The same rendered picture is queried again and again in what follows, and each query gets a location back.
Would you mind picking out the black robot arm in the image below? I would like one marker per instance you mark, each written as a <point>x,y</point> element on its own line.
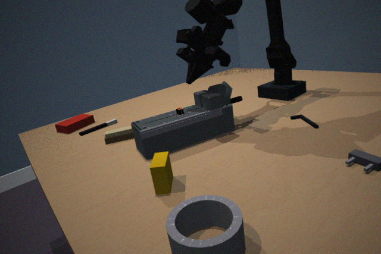
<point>213,14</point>

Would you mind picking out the grey hollow cylinder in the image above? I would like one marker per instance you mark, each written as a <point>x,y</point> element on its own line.
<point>203,211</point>

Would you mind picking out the red rectangular block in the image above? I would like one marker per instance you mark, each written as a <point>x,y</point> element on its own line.
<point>74,123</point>

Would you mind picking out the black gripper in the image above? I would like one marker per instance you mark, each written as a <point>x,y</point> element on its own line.
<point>201,59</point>

